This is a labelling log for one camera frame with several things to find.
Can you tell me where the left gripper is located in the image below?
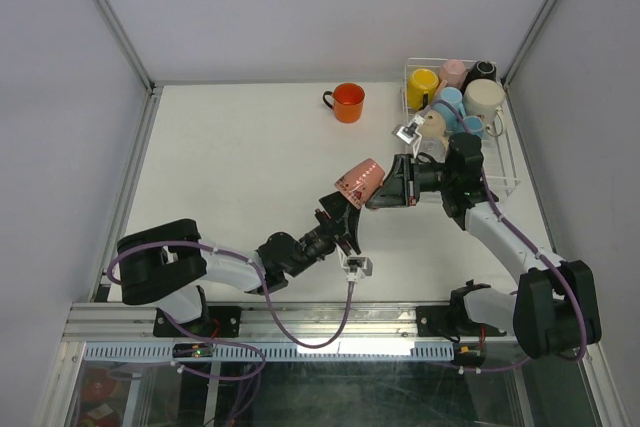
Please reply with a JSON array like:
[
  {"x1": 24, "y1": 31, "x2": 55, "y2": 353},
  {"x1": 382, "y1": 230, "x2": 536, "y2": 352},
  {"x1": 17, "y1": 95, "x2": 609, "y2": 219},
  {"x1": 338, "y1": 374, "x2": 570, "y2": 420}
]
[{"x1": 286, "y1": 185, "x2": 362, "y2": 279}]

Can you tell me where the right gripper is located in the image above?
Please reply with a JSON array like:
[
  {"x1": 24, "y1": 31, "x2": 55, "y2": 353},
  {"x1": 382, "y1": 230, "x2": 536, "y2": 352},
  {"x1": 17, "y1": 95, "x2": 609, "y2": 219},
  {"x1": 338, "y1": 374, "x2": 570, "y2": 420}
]
[{"x1": 364, "y1": 153, "x2": 456, "y2": 209}]

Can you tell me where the pink patterned mug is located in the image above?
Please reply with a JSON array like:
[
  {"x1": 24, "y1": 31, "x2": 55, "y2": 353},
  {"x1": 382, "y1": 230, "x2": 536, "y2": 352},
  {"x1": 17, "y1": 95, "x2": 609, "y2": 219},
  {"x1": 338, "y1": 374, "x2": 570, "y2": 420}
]
[{"x1": 334, "y1": 158, "x2": 385, "y2": 209}]

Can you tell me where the clear plastic cup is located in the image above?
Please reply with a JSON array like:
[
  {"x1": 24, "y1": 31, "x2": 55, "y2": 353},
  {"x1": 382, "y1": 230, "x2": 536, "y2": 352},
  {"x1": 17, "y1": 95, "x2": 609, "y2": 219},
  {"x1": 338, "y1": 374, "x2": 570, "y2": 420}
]
[{"x1": 419, "y1": 137, "x2": 448, "y2": 162}]

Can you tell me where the beige mug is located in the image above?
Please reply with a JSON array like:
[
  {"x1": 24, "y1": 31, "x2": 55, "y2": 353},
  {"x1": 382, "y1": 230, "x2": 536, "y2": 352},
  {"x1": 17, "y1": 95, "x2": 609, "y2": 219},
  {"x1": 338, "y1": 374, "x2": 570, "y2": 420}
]
[{"x1": 418, "y1": 110, "x2": 447, "y2": 138}]

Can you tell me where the blue mug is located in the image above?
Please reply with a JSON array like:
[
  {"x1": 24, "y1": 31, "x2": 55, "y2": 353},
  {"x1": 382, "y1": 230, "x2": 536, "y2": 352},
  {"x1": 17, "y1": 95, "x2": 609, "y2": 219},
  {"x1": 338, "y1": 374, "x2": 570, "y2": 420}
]
[{"x1": 457, "y1": 116, "x2": 484, "y2": 138}]

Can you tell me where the orange mug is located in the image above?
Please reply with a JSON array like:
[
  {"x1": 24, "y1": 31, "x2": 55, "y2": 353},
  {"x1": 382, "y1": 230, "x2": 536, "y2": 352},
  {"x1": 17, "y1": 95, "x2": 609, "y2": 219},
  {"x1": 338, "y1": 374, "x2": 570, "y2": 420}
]
[{"x1": 322, "y1": 83, "x2": 365, "y2": 124}]

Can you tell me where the white light-blue mug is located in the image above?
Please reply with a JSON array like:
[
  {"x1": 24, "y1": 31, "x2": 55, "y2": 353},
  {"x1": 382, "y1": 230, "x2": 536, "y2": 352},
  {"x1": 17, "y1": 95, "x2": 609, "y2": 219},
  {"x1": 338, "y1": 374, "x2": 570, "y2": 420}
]
[{"x1": 431, "y1": 87, "x2": 466, "y2": 133}]

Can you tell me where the yellow mug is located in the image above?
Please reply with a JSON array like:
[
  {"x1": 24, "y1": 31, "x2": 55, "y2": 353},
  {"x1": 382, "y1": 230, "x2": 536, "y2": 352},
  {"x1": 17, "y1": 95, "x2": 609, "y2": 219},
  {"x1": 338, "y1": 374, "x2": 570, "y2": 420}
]
[{"x1": 406, "y1": 68, "x2": 440, "y2": 110}]

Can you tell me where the green inside mug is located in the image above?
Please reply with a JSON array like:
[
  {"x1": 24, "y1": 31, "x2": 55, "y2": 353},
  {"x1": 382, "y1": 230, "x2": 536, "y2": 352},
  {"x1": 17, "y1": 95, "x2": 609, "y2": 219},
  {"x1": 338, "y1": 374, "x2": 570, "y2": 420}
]
[{"x1": 463, "y1": 79, "x2": 506, "y2": 138}]

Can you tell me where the black mug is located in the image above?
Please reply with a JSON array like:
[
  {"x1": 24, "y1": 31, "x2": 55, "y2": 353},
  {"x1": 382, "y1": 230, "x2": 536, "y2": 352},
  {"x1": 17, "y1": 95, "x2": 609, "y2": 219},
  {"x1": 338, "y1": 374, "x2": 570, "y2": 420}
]
[{"x1": 461, "y1": 61, "x2": 497, "y2": 93}]

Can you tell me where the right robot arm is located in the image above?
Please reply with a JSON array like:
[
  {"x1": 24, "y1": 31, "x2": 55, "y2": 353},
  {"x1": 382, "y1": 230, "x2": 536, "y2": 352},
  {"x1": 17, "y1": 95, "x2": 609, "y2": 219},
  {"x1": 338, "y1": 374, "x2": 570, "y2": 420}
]
[{"x1": 366, "y1": 133, "x2": 602, "y2": 361}]

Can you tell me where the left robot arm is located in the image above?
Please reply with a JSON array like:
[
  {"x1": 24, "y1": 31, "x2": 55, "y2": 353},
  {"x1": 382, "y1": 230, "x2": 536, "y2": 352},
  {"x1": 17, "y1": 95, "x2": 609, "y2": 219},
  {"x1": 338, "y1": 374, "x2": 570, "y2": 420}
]
[{"x1": 107, "y1": 192, "x2": 372, "y2": 336}]

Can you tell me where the clear dish rack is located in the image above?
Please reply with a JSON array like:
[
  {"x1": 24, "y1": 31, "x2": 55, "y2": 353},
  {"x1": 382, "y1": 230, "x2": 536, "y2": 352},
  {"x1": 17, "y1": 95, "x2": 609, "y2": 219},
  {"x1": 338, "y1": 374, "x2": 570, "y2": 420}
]
[{"x1": 401, "y1": 58, "x2": 520, "y2": 199}]

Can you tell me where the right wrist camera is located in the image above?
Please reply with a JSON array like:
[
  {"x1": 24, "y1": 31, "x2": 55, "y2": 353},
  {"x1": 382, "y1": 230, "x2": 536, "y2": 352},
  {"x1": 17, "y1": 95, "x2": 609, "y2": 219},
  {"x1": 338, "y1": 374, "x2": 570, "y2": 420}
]
[{"x1": 392, "y1": 114, "x2": 425, "y2": 158}]

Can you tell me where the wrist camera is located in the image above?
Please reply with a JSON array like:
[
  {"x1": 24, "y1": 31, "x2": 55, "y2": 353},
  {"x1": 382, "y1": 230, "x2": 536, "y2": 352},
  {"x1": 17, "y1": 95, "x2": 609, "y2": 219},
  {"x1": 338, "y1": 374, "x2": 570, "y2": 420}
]
[
  {"x1": 392, "y1": 114, "x2": 425, "y2": 158},
  {"x1": 338, "y1": 249, "x2": 373, "y2": 283}
]

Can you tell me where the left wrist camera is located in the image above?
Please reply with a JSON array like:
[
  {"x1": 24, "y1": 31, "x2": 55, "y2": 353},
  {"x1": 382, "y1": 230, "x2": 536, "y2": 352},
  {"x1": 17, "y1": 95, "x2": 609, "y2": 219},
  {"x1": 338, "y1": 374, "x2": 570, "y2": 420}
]
[{"x1": 338, "y1": 249, "x2": 373, "y2": 283}]

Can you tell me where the white cable duct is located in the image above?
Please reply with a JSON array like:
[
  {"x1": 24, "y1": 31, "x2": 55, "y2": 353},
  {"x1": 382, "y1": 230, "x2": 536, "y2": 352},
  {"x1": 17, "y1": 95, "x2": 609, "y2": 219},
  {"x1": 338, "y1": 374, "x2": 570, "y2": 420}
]
[{"x1": 85, "y1": 338, "x2": 454, "y2": 363}]

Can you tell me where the aluminium mounting rail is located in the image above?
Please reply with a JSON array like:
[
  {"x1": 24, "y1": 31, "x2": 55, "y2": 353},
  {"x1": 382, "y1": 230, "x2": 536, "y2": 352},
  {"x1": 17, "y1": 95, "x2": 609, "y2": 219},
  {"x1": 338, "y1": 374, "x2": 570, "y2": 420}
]
[{"x1": 64, "y1": 299, "x2": 599, "y2": 348}]

